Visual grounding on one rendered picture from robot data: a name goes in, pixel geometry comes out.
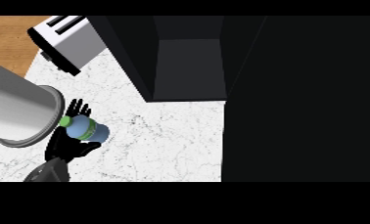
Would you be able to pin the white toaster black slots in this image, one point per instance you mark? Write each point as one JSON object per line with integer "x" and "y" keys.
{"x": 67, "y": 40}

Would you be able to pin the blue water bottle green cap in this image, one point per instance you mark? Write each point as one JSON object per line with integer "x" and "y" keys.
{"x": 87, "y": 129}

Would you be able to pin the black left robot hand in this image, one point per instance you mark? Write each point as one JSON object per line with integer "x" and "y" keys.
{"x": 61, "y": 145}

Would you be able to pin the dark grey open cabinet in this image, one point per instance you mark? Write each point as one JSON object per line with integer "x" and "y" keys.
{"x": 182, "y": 65}

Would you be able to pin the large grey metal pot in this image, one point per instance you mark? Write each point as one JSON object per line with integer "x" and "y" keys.
{"x": 22, "y": 111}

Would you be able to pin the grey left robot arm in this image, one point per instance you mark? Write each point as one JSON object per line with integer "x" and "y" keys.
{"x": 47, "y": 171}

